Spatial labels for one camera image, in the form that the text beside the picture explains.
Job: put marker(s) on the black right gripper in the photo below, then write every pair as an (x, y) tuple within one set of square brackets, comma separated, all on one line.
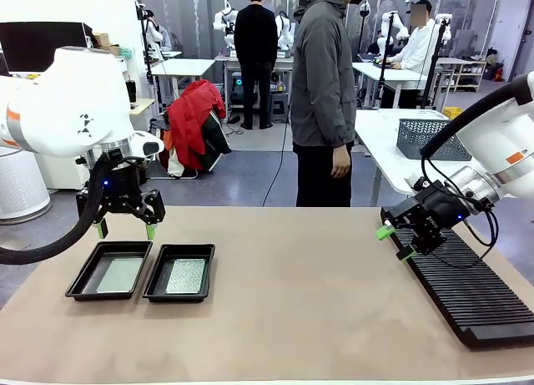
[(438, 209)]

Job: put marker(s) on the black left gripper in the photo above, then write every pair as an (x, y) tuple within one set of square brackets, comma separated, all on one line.
[(125, 184)]

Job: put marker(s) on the green perforated circuit board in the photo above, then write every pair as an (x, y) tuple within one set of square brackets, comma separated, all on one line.
[(186, 275), (121, 274)]

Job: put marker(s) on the black ESD tray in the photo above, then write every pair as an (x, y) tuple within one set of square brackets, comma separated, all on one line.
[(160, 272), (83, 276)]

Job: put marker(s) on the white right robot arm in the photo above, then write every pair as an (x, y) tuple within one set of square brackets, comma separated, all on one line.
[(500, 151)]

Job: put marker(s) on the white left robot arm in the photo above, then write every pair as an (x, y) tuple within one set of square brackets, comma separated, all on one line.
[(62, 105)]

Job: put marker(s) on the person right forearm grey sleeve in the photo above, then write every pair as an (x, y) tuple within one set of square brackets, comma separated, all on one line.
[(340, 118)]

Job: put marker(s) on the person right hand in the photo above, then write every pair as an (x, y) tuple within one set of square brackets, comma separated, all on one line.
[(342, 161)]

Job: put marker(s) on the white table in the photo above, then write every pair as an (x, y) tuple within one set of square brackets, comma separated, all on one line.
[(375, 151)]

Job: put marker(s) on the grey mesh basket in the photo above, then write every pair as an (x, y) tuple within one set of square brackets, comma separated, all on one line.
[(429, 140)]

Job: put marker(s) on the black slotted board rack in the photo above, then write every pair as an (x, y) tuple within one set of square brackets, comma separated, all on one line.
[(480, 293)]

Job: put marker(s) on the white cylindrical air purifier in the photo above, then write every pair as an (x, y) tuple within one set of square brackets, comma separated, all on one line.
[(21, 180)]

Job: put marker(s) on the small wooden side table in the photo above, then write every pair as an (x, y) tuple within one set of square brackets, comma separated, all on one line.
[(142, 105)]

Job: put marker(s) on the red jacket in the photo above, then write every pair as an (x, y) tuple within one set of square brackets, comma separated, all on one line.
[(192, 122)]

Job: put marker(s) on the dark green garment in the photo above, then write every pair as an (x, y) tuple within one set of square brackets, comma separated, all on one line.
[(217, 138)]

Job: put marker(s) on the yellow box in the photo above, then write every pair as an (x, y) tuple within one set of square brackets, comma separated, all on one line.
[(452, 112)]

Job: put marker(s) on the black tumbler cup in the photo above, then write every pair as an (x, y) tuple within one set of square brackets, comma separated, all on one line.
[(132, 90)]

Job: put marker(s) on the white desk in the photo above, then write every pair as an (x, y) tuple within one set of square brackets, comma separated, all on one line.
[(400, 74), (183, 67)]

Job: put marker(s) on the black tripod stand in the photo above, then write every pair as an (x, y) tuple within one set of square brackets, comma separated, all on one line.
[(434, 67), (384, 67)]

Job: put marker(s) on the white shelf unit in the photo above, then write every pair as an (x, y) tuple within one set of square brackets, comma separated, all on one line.
[(469, 74)]

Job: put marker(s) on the person in grey jacket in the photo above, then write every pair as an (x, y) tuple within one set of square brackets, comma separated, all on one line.
[(321, 88)]

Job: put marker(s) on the cardboard box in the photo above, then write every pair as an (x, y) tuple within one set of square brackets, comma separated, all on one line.
[(100, 38), (114, 50)]

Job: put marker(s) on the small grey stool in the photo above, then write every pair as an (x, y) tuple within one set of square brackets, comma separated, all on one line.
[(278, 107)]

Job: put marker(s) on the person in white with cap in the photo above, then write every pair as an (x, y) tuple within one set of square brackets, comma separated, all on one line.
[(417, 47)]

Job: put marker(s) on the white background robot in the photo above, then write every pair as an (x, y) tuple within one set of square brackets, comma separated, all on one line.
[(396, 23), (285, 30), (225, 23)]

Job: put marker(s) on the workbench with computer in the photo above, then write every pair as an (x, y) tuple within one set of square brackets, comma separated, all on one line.
[(285, 61)]

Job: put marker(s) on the person in black clothes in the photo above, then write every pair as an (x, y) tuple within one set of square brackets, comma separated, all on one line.
[(255, 47)]

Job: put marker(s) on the grey door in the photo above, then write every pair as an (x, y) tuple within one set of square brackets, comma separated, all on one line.
[(507, 30)]

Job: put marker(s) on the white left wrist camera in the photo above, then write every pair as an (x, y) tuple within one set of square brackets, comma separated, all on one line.
[(152, 145)]

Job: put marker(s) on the chair with metal frame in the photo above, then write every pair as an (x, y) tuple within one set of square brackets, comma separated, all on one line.
[(156, 124)]

